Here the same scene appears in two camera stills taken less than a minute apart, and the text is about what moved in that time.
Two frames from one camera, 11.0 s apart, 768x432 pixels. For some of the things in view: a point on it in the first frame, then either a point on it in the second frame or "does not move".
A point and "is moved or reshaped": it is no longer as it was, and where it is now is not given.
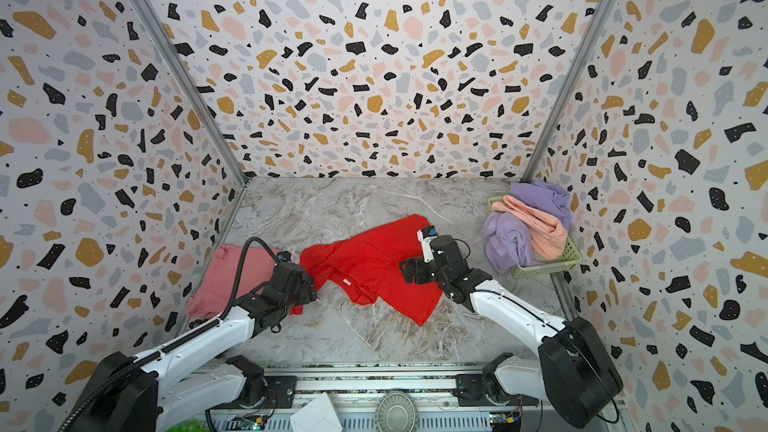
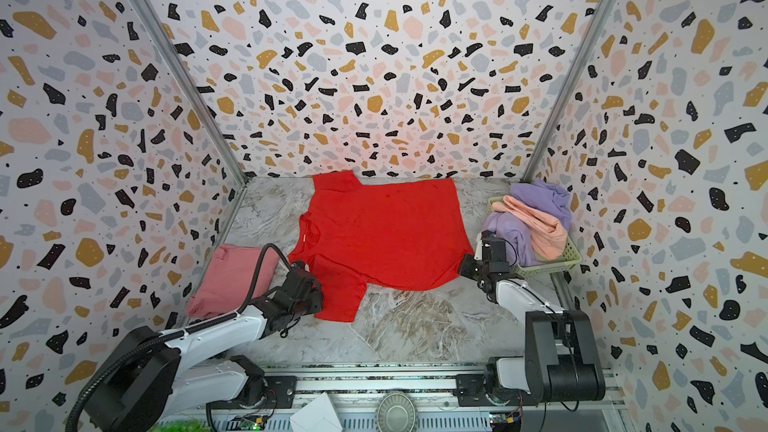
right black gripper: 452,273 → 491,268
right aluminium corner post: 581,62 does not move
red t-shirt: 364,267 is moved or reshaped
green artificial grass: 189,426 does not move
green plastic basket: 570,258 does not move
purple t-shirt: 508,242 does not move
